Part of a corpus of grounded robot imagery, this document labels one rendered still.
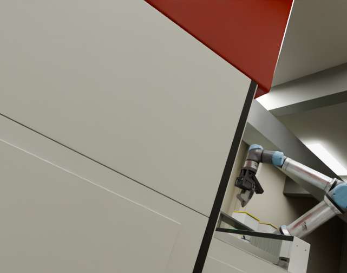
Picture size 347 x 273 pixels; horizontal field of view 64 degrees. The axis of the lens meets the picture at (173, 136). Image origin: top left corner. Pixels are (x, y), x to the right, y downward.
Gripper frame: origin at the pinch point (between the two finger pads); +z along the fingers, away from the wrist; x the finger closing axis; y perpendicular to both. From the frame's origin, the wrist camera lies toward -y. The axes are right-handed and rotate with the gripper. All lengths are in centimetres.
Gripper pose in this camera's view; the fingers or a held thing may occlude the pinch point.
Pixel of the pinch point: (244, 205)
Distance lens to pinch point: 159.2
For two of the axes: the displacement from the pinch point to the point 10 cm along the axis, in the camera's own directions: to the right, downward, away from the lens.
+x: 4.5, -2.1, -8.6
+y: -8.2, -4.8, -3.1
